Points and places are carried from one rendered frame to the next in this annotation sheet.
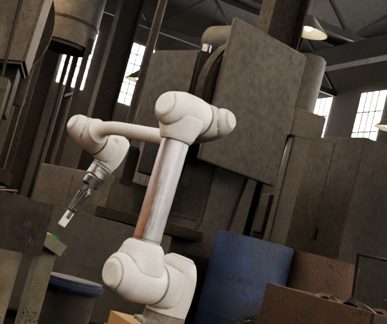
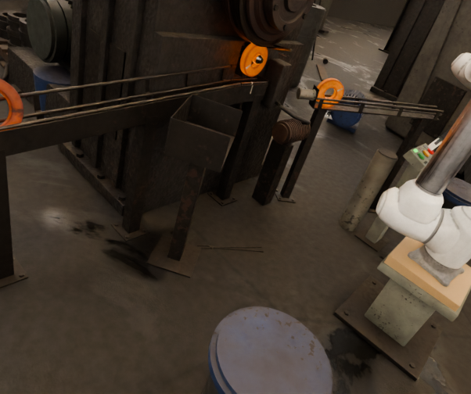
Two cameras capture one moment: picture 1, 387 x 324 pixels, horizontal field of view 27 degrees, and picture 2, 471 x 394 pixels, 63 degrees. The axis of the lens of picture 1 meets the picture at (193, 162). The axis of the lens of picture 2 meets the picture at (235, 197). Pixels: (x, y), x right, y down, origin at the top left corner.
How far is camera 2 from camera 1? 1.79 m
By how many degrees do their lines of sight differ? 66
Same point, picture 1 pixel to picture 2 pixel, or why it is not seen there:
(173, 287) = (440, 238)
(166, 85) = not seen: outside the picture
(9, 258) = (381, 161)
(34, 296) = not seen: hidden behind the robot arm
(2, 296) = (370, 185)
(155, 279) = (417, 223)
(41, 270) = (407, 177)
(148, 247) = (416, 194)
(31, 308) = not seen: hidden behind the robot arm
